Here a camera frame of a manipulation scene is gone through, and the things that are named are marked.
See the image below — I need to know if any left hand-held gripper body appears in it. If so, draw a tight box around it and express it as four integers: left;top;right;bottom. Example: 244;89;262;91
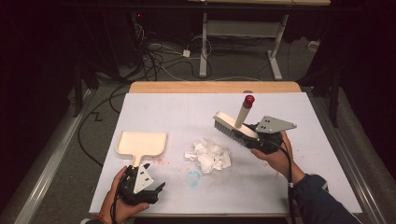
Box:
118;164;159;205

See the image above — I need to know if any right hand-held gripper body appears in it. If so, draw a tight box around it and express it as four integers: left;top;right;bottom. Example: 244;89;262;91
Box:
255;115;297;155

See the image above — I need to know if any cream hand brush red tip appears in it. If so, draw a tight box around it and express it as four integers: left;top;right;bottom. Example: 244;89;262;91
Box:
212;94;261;147

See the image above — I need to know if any cream plastic dustpan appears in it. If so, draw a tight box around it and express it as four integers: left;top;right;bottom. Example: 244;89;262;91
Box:
115;131;168;169

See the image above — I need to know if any pile of white paper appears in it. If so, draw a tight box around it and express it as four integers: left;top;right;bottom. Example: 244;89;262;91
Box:
184;138;233;175

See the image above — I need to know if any person's left hand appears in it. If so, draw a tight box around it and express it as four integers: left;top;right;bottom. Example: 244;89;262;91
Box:
100;167;150;224

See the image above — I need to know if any person's right hand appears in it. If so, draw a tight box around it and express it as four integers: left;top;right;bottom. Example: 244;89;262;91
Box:
250;132;306;185

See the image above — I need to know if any white table cover sheet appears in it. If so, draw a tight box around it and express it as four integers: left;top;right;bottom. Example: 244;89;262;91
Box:
89;91;363;216

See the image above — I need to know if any black metal stand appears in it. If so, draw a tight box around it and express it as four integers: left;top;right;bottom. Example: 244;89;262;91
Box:
73;59;101;119
311;69;341;129

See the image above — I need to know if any left hand-held gripper cable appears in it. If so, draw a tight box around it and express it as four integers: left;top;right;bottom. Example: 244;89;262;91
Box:
110;174;130;224

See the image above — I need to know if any hand-held gripper cable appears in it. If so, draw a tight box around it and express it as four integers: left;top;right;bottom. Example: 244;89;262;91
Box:
110;174;130;224
262;139;297;224

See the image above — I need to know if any right hand-held gripper cable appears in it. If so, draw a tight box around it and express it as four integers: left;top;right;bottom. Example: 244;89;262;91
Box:
262;139;297;224

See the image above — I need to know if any white floor cable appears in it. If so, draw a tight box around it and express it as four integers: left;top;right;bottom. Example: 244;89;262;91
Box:
160;64;261;82

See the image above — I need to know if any grey metal floor rail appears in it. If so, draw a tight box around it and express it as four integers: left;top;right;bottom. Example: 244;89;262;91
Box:
306;91;389;224
0;88;96;224

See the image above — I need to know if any long black floor cable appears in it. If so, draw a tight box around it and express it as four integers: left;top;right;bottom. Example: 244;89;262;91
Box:
77;83;132;167

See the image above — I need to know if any white desk frame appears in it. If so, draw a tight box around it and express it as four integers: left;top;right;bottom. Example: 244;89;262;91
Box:
186;0;332;81

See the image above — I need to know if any tangle of black floor cables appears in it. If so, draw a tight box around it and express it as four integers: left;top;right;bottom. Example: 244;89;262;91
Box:
129;12;216;82

